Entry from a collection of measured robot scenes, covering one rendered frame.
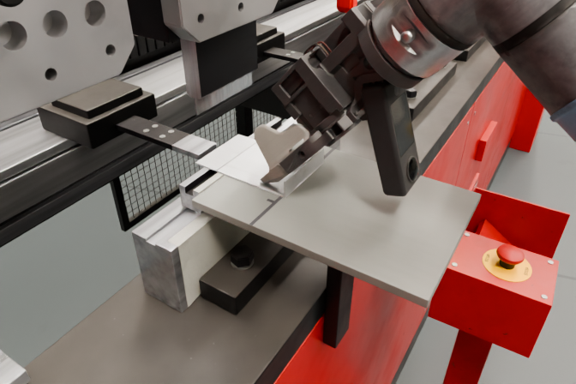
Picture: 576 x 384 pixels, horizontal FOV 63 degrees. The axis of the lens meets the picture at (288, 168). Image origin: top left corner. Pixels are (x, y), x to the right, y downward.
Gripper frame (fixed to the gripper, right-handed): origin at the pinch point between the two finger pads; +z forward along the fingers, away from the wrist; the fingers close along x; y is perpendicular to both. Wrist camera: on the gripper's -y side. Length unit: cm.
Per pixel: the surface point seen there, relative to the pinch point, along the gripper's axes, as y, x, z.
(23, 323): 16, -2, 146
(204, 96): 11.4, 5.5, -2.7
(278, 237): -4.5, 10.0, -2.8
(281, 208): -2.8, 6.1, -1.5
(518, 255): -32.5, -24.2, -1.8
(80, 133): 21.1, 7.3, 18.4
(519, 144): -72, -214, 66
